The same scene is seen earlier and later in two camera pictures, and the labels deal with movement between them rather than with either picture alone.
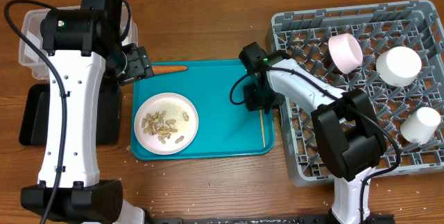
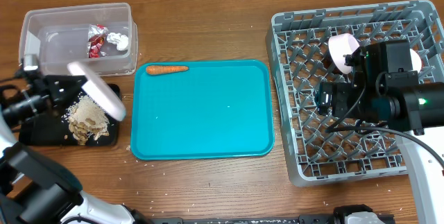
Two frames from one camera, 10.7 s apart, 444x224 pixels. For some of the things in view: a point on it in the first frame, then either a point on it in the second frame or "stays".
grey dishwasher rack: x=392 y=53 stays
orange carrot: x=168 y=69 stays
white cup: x=345 y=52 stays
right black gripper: x=256 y=104 to x=340 y=94
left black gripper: x=140 y=66 to x=50 y=88
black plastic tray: x=35 y=118 stays
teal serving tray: x=226 y=130 stays
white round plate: x=166 y=123 to x=103 y=96
